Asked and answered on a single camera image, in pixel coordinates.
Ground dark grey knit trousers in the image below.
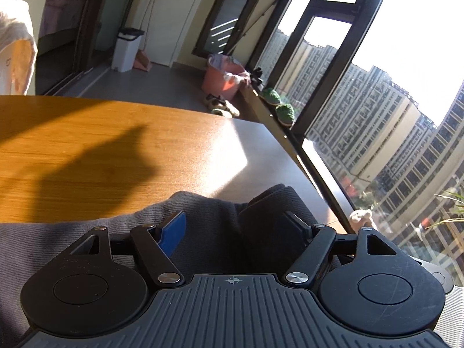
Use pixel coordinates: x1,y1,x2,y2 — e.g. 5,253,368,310
0,183,344,348

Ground hand in brown glove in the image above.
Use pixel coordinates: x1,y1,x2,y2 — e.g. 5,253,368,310
348,209,375,233

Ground slippers on floor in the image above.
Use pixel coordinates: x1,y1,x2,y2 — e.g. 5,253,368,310
204,94,240,118

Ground green slipper farther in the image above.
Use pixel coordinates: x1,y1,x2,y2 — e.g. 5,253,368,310
260,88,282,106

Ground pink plastic bucket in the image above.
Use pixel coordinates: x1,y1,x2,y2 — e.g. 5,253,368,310
201,53,251,101

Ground pink dustpan with broom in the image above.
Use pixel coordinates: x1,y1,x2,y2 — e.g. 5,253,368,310
134,0,156,72

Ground white trash bin black lid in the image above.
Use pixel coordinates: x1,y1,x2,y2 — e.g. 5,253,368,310
111,28,145,73

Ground cream cloth on cleaner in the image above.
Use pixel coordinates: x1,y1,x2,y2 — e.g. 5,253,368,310
1,0,38,95

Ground bed with pink cover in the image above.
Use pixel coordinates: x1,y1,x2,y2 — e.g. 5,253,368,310
39,0,86,38

